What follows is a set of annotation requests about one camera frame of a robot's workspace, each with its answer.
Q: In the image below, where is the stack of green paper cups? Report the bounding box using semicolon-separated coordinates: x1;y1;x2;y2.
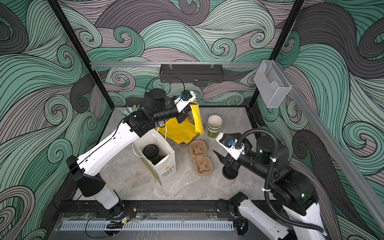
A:
207;115;223;139

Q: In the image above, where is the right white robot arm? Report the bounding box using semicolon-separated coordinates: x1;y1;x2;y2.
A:
216;133;328;240

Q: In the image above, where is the pink cup of stirrers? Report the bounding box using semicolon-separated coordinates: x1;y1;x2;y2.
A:
122;105;142;118

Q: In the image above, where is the white slotted cable duct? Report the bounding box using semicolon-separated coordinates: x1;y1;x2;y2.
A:
60;220;234;231

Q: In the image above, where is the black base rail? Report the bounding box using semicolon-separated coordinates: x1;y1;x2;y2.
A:
58;200;240;219

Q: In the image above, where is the white paper takeout bag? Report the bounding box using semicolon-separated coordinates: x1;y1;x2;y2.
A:
133;129;177;186

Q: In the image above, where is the yellow paper napkin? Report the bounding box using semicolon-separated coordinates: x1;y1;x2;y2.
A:
159;100;205;144

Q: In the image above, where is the black wall-mounted tray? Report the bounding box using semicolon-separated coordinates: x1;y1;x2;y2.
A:
160;64;224;84

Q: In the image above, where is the brown cardboard napkin tray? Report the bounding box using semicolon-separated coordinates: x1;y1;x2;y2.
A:
179;135;200;149

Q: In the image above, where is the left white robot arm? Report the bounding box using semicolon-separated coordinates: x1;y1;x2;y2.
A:
66;89;196;218

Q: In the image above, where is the black coffee lid stack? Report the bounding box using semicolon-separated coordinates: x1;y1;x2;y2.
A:
222;166;238;180

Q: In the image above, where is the clear acrylic wall holder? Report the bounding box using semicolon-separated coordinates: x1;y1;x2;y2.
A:
254;60;292;109

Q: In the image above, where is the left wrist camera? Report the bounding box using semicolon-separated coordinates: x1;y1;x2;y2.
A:
174;90;196;113

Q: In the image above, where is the brown pulp cup carrier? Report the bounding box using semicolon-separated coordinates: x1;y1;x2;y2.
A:
189;140;214;176

